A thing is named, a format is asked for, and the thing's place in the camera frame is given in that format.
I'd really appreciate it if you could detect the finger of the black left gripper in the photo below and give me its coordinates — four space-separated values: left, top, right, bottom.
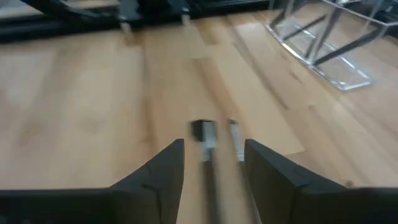
119 6 141 34
180 6 192 27

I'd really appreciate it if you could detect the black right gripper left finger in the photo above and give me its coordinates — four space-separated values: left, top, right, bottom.
0 139 186 224

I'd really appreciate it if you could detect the clear acrylic container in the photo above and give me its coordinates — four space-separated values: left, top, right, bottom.
266 0 398 91

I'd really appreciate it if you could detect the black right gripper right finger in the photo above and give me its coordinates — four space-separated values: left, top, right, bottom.
244 139 398 224

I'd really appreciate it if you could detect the black table edge rail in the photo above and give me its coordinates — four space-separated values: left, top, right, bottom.
0 9 271 43

